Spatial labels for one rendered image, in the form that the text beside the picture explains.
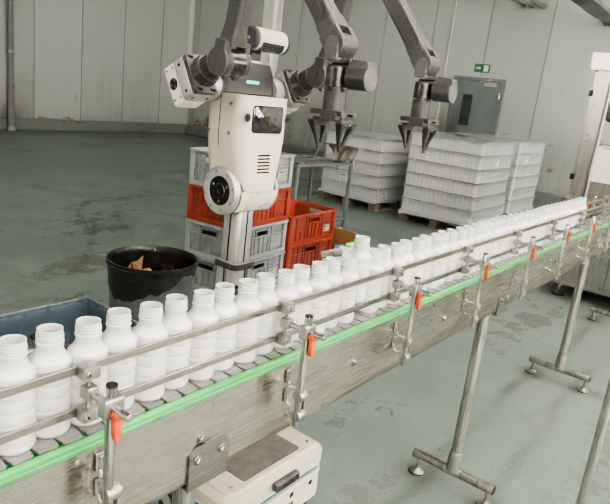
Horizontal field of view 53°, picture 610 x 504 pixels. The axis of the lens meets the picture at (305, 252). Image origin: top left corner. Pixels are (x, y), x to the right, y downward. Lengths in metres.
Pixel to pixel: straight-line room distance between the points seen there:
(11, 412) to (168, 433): 0.29
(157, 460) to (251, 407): 0.23
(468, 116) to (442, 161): 4.24
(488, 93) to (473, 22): 1.34
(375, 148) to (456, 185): 1.31
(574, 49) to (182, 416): 10.90
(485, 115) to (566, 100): 1.41
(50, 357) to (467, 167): 7.09
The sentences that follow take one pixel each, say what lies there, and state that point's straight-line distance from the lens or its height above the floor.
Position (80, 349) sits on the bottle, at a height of 1.13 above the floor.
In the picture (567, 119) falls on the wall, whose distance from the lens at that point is 11.54.
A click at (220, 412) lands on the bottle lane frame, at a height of 0.94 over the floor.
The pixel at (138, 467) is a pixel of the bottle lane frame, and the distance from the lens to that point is 1.10.
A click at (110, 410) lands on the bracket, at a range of 0.92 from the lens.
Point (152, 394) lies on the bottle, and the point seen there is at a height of 1.02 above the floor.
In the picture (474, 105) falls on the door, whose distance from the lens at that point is 12.05.
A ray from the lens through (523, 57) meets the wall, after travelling 11.87.
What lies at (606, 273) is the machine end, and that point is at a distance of 5.82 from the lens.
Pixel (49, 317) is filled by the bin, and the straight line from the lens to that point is 1.65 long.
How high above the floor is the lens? 1.54
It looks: 15 degrees down
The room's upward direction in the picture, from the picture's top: 7 degrees clockwise
